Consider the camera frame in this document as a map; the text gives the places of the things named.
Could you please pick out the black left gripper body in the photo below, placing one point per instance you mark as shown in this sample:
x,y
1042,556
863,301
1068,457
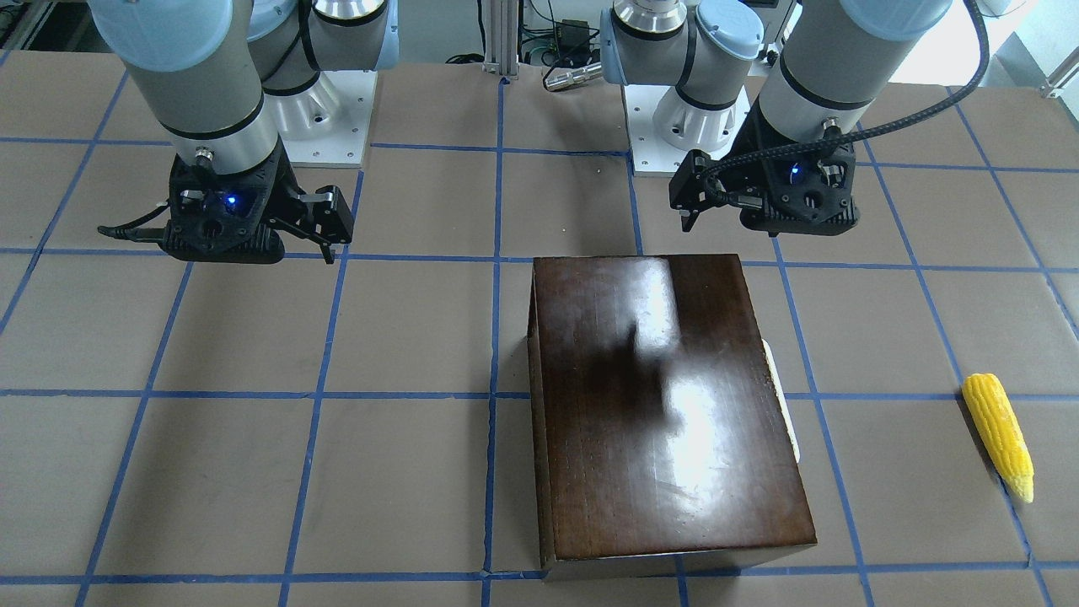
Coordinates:
x,y
735,174

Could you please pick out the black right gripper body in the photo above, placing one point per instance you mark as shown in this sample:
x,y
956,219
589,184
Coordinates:
x,y
288,200

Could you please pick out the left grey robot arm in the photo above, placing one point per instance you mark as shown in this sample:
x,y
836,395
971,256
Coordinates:
x,y
838,58

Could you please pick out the yellow corn cob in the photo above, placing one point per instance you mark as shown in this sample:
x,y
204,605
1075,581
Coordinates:
x,y
995,421

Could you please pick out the dark brown wooden drawer cabinet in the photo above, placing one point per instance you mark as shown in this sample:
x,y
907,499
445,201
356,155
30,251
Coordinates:
x,y
659,442

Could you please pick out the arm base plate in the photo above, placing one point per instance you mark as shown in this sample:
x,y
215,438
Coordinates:
x,y
328,125
663,129

